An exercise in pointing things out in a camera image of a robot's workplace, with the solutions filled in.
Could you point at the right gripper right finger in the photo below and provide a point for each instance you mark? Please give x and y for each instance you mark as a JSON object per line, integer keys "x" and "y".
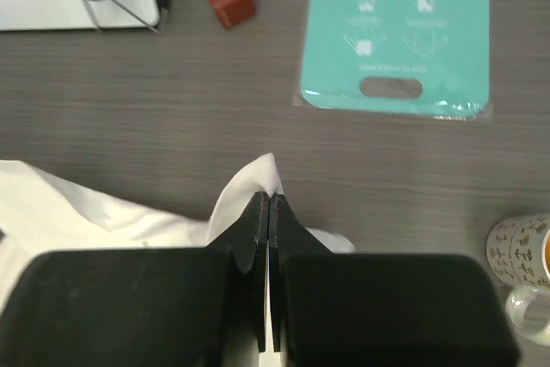
{"x": 336, "y": 309}

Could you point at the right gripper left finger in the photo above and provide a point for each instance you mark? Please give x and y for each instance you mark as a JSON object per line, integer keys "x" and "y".
{"x": 145, "y": 307}

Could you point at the white t shirt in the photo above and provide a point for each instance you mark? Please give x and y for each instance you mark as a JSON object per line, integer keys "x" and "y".
{"x": 42, "y": 213}

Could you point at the white mug yellow inside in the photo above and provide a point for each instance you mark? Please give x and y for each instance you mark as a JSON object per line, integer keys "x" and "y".
{"x": 517, "y": 251}

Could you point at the teal cutting board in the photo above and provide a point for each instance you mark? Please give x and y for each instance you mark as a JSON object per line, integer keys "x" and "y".
{"x": 429, "y": 58}

